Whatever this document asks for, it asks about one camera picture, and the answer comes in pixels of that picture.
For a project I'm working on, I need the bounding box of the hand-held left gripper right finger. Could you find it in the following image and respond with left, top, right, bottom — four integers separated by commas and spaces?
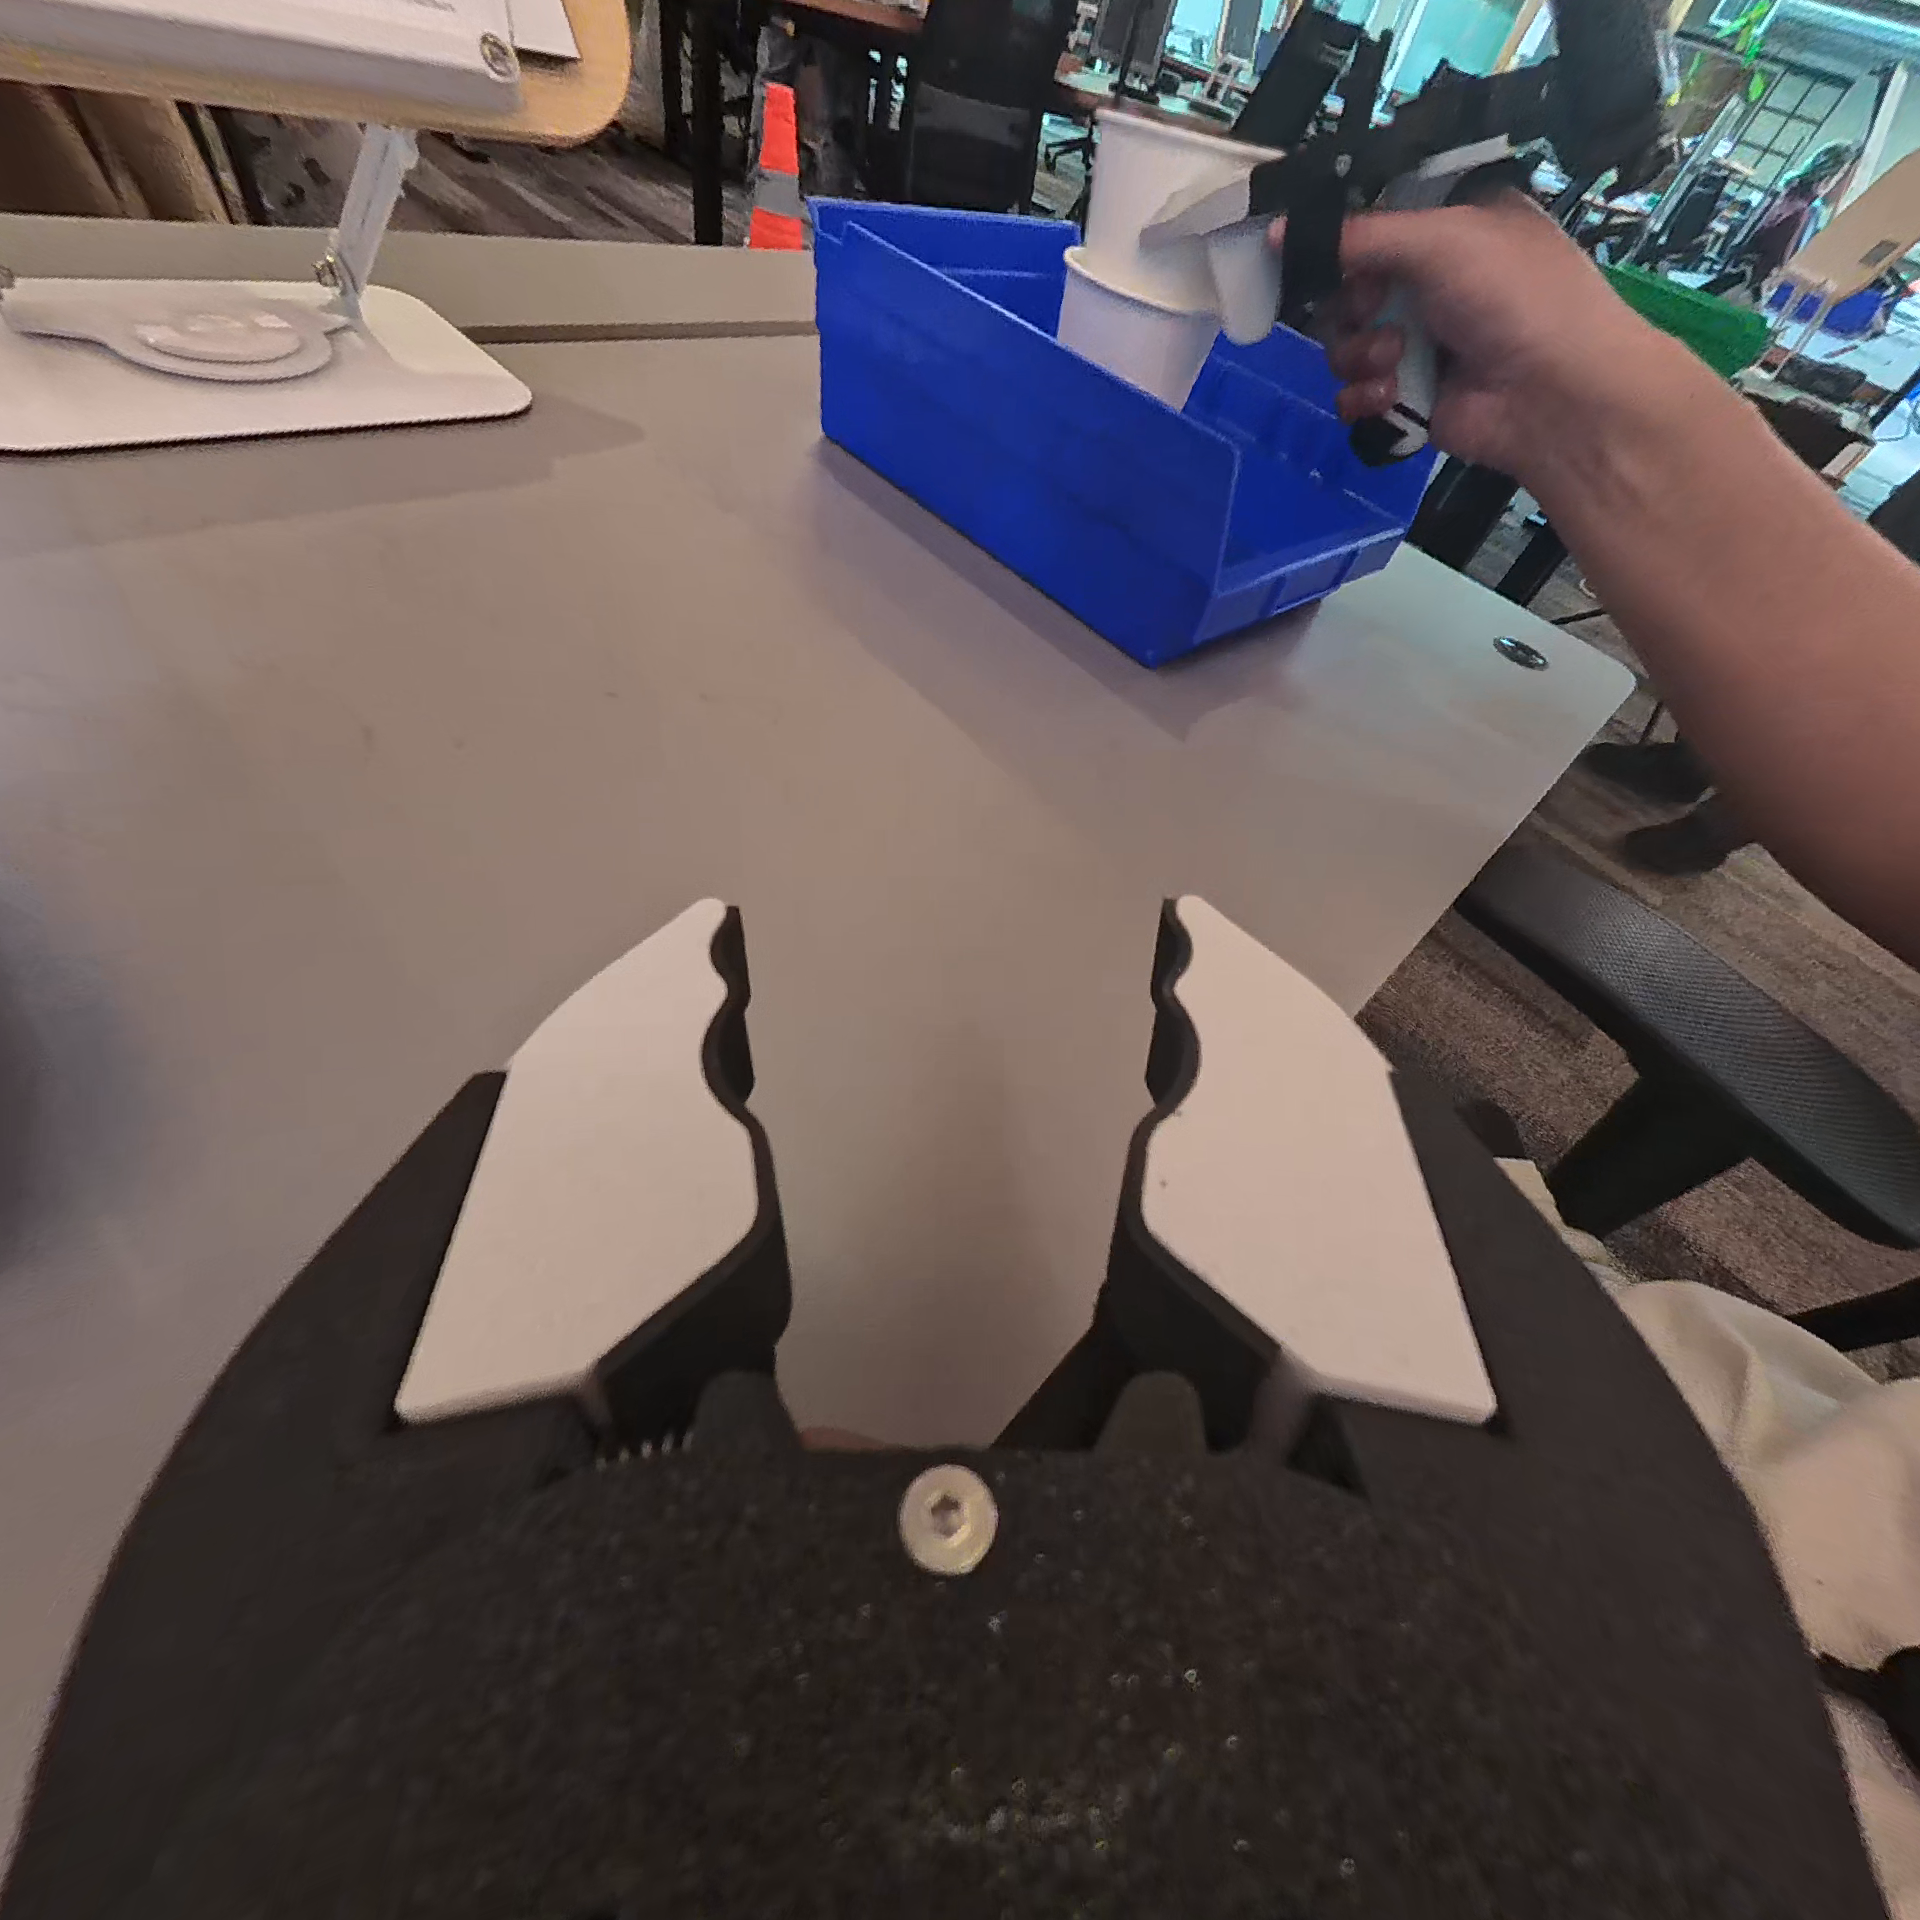
1099, 894, 1502, 1454

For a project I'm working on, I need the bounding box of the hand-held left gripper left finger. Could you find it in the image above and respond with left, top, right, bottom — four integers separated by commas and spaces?
390, 898, 794, 1445

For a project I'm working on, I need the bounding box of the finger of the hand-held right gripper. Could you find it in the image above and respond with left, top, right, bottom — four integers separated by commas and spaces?
1136, 145, 1296, 345

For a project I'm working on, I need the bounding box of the green-banded white paper cup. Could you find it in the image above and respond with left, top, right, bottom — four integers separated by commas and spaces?
1059, 243, 1224, 410
1083, 107, 1290, 300

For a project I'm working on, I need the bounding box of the blue plastic bin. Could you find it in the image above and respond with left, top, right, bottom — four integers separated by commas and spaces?
808, 197, 1442, 668

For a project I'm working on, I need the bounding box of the person's right forearm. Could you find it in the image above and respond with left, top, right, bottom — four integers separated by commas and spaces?
1560, 300, 1920, 968

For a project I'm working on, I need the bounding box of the person's right hand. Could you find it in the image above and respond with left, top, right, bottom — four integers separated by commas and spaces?
1268, 193, 1696, 498

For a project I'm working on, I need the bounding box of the green plastic bin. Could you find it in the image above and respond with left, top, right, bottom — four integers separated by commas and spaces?
1597, 262, 1777, 379

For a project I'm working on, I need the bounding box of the orange traffic cone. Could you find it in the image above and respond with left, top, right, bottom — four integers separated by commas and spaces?
743, 80, 815, 251

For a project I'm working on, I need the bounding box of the black office chair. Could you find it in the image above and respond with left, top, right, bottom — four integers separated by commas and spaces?
1461, 839, 1920, 1351

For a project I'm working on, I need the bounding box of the printed instruction sheet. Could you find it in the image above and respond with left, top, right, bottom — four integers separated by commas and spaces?
0, 0, 583, 64

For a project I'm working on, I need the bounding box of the white document stand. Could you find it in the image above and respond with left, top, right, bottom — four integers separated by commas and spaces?
0, 28, 535, 452

